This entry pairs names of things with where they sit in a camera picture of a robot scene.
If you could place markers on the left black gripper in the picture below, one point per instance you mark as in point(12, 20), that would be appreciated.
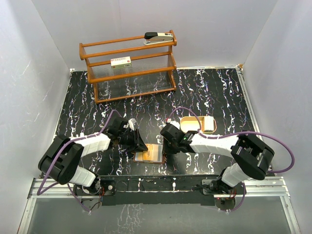
point(137, 144)

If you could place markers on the brown leather card holder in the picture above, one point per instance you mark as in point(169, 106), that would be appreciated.
point(159, 162)

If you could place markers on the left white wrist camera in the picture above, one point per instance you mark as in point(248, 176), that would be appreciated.
point(132, 124)

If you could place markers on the white and red staples box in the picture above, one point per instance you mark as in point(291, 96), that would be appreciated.
point(123, 62)

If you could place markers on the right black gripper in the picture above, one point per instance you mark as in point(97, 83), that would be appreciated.
point(168, 151)

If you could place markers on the orange credit card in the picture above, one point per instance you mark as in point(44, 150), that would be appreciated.
point(153, 153)

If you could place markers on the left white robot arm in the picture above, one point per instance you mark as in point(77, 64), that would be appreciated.
point(61, 160)

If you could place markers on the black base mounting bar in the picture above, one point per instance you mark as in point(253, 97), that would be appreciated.
point(163, 189)

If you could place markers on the beige oval tray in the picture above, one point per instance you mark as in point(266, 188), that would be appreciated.
point(191, 124)

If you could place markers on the stack of cards in tray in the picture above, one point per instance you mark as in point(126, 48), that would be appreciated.
point(208, 124)

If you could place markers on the wooden three-tier shelf rack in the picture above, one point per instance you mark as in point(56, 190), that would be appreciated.
point(152, 69)

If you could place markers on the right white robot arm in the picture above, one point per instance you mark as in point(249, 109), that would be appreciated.
point(252, 156)

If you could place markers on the black and beige stapler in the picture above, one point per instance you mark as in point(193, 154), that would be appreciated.
point(156, 38)

